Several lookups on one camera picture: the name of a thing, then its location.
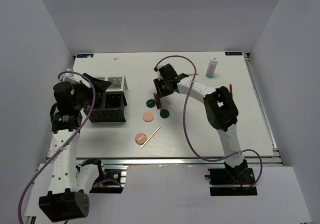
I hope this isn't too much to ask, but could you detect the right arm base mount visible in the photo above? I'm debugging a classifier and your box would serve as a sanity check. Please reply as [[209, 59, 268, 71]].
[[204, 168, 258, 197]]

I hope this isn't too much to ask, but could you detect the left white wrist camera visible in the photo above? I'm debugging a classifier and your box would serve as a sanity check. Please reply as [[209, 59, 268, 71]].
[[58, 69, 82, 84]]

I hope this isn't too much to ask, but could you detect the pink round puff upper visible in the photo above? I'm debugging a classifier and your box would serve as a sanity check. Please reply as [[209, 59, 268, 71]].
[[142, 112, 154, 122]]

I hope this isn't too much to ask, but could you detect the pink round puff lower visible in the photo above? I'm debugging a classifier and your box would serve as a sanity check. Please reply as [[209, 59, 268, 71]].
[[135, 133, 148, 145]]

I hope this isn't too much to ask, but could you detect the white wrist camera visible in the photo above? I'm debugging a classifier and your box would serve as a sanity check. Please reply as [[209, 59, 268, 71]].
[[58, 69, 82, 84], [153, 64, 164, 72]]

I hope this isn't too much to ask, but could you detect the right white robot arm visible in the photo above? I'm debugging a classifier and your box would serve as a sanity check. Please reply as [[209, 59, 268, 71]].
[[153, 64, 248, 184]]

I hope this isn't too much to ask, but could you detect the white pink blue bottle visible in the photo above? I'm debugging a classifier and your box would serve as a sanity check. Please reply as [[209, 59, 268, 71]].
[[205, 56, 218, 78]]

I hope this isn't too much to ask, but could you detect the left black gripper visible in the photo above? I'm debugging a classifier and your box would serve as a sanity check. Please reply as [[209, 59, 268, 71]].
[[72, 73, 111, 110]]

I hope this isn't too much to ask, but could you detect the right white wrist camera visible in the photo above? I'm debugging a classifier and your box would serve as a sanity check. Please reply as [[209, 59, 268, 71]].
[[153, 64, 164, 72]]

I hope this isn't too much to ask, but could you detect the blue table label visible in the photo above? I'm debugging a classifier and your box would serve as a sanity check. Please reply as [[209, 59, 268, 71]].
[[76, 54, 93, 58], [225, 51, 243, 56]]

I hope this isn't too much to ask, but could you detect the dark red makeup pencil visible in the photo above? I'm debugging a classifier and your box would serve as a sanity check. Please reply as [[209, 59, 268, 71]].
[[229, 84, 233, 95]]

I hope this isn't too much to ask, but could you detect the green round compact right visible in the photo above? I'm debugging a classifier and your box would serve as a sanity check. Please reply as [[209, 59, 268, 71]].
[[160, 109, 170, 119]]

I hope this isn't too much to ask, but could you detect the purple cable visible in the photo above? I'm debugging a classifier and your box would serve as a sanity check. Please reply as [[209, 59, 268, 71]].
[[17, 70, 125, 224], [153, 55, 263, 190]]

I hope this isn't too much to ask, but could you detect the green round compact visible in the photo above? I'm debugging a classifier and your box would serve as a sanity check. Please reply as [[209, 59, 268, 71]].
[[160, 109, 170, 119], [146, 99, 156, 108]]

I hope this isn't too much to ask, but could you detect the black mesh organizer box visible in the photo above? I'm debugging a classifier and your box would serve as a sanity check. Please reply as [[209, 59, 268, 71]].
[[89, 91, 127, 123]]

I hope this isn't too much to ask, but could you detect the white mesh organizer box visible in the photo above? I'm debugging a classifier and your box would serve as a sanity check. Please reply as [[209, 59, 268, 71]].
[[98, 75, 128, 92]]

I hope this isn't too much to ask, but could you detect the left blue table label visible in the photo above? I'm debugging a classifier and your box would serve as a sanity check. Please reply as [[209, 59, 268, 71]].
[[76, 54, 93, 58]]

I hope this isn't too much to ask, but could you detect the wooden stick near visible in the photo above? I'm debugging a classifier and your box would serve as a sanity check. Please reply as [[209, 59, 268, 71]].
[[140, 126, 162, 149]]

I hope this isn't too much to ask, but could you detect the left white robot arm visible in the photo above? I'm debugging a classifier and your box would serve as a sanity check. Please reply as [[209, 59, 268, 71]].
[[38, 73, 111, 223]]

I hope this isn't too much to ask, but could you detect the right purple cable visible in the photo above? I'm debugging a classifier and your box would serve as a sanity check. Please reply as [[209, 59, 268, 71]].
[[153, 55, 263, 190]]

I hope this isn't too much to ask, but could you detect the green round compact left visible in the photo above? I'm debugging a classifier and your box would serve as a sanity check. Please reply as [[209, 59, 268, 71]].
[[146, 99, 156, 108]]

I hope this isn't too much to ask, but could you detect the red black makeup pencil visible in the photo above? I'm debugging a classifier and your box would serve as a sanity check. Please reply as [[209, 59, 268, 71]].
[[153, 93, 160, 110]]

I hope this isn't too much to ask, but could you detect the right blue table label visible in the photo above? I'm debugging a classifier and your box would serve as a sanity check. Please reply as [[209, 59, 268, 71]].
[[225, 51, 243, 56]]

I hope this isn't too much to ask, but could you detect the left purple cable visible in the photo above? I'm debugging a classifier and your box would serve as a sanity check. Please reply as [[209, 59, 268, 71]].
[[17, 70, 125, 224]]

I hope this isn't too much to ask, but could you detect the pink round puff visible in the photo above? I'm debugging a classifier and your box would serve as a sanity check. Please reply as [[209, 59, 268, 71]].
[[142, 112, 154, 122], [135, 133, 148, 145]]

